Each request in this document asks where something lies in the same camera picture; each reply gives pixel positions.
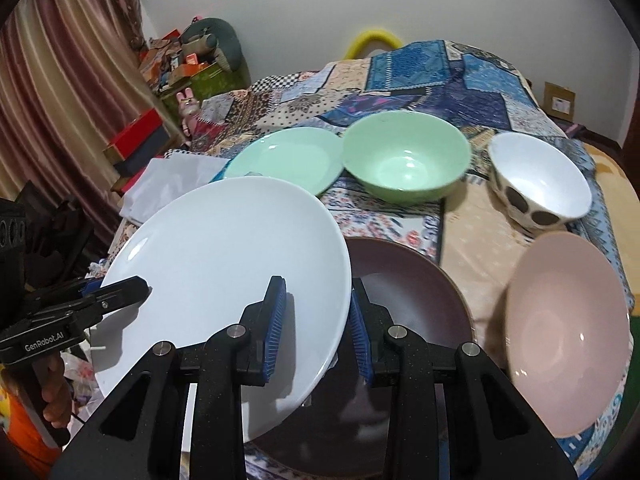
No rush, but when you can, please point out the dark blue flat box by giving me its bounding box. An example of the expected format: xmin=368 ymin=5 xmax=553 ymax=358
xmin=112 ymin=127 xmax=171 ymax=177

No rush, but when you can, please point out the light green bowl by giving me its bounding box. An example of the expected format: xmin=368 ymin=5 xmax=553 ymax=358
xmin=341 ymin=111 xmax=472 ymax=205

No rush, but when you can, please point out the person's left forearm orange sleeve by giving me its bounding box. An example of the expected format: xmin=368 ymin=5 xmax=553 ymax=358
xmin=0 ymin=365 xmax=63 ymax=466

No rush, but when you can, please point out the light green plate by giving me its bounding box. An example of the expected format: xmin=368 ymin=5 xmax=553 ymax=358
xmin=222 ymin=126 xmax=346 ymax=197

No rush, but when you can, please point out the pink rabbit toy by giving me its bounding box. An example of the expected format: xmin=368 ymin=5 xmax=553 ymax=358
xmin=176 ymin=87 xmax=201 ymax=136

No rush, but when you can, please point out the white folded cloth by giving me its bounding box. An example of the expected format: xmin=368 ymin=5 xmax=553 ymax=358
xmin=120 ymin=155 xmax=236 ymax=226

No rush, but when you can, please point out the green patterned box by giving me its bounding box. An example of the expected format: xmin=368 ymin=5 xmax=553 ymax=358
xmin=159 ymin=60 xmax=251 ymax=116

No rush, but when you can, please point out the brown plate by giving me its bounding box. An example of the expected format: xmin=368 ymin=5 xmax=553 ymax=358
xmin=245 ymin=237 xmax=477 ymax=476

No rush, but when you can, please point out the dark bag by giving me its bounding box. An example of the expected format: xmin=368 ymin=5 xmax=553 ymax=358
xmin=20 ymin=180 xmax=96 ymax=283

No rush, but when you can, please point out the pink plate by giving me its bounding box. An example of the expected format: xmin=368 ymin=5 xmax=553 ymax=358
xmin=504 ymin=231 xmax=631 ymax=437

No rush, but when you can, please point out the person's left hand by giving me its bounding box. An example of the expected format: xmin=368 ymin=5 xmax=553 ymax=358
xmin=40 ymin=352 xmax=76 ymax=428

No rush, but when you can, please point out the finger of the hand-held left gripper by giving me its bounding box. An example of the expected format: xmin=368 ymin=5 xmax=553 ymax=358
xmin=75 ymin=276 xmax=152 ymax=318
xmin=22 ymin=277 xmax=103 ymax=308

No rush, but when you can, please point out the striped brown curtain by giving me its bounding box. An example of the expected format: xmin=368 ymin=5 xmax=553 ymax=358
xmin=0 ymin=0 xmax=186 ymax=211

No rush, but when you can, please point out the small cardboard box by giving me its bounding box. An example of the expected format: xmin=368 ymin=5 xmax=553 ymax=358
xmin=542 ymin=81 xmax=577 ymax=121

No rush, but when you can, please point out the pile of assorted boxes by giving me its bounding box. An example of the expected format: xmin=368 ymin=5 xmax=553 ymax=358
xmin=137 ymin=30 xmax=221 ymax=96

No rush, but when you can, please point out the patchwork printed blanket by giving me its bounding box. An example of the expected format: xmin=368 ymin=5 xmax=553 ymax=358
xmin=100 ymin=39 xmax=631 ymax=480

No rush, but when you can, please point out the large white plate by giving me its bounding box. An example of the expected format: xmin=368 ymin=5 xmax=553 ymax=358
xmin=90 ymin=176 xmax=352 ymax=448

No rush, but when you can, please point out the yellow foam ring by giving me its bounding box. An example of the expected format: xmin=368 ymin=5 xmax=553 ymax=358
xmin=346 ymin=29 xmax=403 ymax=61

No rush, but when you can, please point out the white bowl with dark dots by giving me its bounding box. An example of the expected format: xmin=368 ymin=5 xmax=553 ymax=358
xmin=487 ymin=132 xmax=593 ymax=231

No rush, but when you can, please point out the crumpled plastic bag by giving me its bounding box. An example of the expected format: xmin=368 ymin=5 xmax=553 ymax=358
xmin=60 ymin=350 xmax=106 ymax=411

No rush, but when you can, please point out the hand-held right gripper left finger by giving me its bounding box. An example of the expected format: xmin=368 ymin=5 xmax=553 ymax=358
xmin=59 ymin=275 xmax=288 ymax=480

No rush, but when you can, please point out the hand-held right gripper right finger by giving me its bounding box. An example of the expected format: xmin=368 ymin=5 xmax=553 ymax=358
xmin=350 ymin=277 xmax=578 ymax=480

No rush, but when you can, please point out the red flat box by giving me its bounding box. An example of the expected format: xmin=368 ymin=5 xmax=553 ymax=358
xmin=103 ymin=109 xmax=166 ymax=160

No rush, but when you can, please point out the grey stuffed toy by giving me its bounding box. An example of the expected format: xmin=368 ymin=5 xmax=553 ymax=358
xmin=180 ymin=17 xmax=244 ymax=73

